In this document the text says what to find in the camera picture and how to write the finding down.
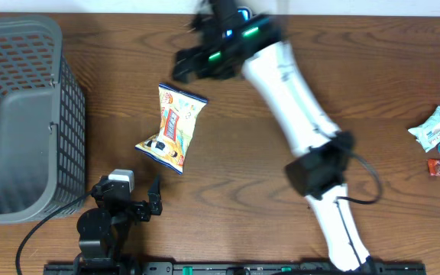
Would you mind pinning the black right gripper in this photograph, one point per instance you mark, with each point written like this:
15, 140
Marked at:
198, 68

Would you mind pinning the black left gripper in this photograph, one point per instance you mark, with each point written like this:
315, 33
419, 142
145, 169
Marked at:
141, 210

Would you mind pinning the yellow snack chip bag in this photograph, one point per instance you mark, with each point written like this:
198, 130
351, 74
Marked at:
178, 114

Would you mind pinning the light blue snack packet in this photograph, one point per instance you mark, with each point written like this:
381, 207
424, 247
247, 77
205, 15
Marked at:
428, 133

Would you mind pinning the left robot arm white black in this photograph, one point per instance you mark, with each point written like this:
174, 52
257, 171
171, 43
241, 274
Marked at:
104, 229

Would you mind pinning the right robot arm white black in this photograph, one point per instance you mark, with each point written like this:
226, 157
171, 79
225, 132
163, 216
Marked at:
256, 48

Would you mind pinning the white barcode scanner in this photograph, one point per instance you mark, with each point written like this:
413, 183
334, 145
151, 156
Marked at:
246, 12

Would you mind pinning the grey plastic basket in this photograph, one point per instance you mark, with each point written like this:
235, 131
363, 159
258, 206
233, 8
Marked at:
42, 123

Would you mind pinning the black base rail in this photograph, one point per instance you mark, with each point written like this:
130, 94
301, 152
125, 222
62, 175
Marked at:
315, 267

